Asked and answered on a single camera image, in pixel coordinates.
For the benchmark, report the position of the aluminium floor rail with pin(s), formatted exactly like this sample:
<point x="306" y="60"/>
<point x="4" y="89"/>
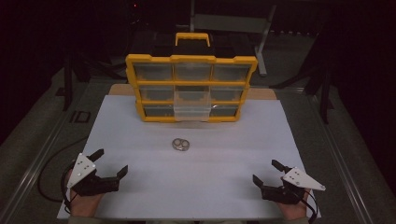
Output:
<point x="342" y="168"/>
<point x="34" y="172"/>

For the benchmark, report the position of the grey metal stand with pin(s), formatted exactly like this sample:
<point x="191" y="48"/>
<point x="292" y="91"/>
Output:
<point x="230" y="23"/>

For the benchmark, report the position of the clear plastic drawer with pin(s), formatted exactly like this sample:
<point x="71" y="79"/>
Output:
<point x="192" y="107"/>

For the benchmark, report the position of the silver round metal part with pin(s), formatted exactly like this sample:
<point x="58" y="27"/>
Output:
<point x="181" y="144"/>

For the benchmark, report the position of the white table mat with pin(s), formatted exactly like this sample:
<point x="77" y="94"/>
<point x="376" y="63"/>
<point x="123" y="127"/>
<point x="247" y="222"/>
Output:
<point x="202" y="180"/>

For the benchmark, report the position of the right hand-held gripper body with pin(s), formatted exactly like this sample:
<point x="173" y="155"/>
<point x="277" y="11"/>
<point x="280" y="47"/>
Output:
<point x="299" y="179"/>

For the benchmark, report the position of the person's right hand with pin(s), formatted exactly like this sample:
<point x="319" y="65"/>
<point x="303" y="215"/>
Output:
<point x="294" y="211"/>

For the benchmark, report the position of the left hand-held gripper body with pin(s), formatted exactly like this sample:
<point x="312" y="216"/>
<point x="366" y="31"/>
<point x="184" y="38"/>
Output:
<point x="82" y="170"/>

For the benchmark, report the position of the black stand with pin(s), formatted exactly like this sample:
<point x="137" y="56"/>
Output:
<point x="67" y="90"/>
<point x="324" y="99"/>

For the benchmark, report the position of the person's left hand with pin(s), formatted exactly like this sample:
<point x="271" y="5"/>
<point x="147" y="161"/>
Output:
<point x="81" y="205"/>

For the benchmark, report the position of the yellow drawer organizer box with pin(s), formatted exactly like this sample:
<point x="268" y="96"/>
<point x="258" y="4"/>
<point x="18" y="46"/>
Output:
<point x="191" y="82"/>

